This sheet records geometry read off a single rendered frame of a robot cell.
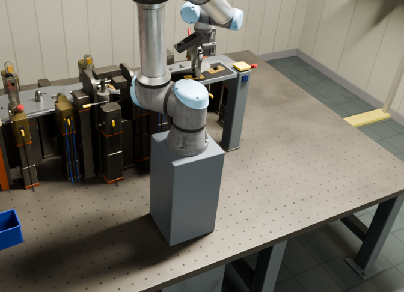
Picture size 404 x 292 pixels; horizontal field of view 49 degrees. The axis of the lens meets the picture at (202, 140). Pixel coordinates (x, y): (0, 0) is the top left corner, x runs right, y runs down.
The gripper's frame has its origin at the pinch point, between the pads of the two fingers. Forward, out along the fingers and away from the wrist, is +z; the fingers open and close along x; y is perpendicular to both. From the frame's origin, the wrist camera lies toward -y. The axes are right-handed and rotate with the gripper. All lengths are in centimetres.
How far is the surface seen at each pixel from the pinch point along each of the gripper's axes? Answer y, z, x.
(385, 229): 100, 83, -43
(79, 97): -47.8, 6.1, 1.2
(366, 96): 233, 113, 125
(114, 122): -35.7, 16.1, -5.0
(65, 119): -54, 15, 1
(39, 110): -63, 18, 14
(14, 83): -71, -2, 4
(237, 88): 23.1, 11.4, 2.4
